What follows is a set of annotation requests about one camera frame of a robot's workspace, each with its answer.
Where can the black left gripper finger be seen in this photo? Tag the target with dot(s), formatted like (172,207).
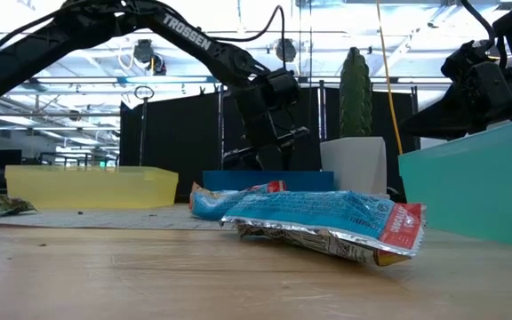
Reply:
(266,162)
(284,160)

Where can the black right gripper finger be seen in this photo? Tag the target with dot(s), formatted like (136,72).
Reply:
(442,117)

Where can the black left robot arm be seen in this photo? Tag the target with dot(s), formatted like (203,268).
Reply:
(185,37)

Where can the blue red-ended granola bar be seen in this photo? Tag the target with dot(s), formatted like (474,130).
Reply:
(318,213)
(213,206)

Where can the blue plastic bin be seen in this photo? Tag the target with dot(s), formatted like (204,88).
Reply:
(309,181)

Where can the white hexagonal plant pot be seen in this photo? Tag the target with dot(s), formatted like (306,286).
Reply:
(354,164)

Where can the grey ceiling fixture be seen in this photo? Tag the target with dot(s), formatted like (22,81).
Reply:
(143,51)
(286,50)

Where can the green plastic tray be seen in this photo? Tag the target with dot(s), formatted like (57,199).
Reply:
(474,186)

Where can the green cactus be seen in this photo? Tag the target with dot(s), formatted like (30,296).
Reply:
(356,98)

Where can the black partition panel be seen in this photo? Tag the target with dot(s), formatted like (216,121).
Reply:
(176,133)

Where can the yellow plastic tray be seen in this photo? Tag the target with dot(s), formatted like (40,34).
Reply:
(91,186)

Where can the black background monitor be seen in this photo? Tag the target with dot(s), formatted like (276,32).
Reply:
(6,159)

